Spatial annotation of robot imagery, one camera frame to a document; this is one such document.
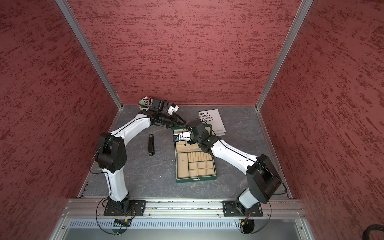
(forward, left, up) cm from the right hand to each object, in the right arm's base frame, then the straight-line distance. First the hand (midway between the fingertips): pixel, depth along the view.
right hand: (189, 128), depth 85 cm
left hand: (+2, +3, 0) cm, 4 cm away
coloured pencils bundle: (+26, +32, -3) cm, 41 cm away
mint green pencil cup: (+25, +35, -4) cm, 43 cm away
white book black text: (+21, -17, -15) cm, 30 cm away
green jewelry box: (-16, -1, -13) cm, 21 cm away
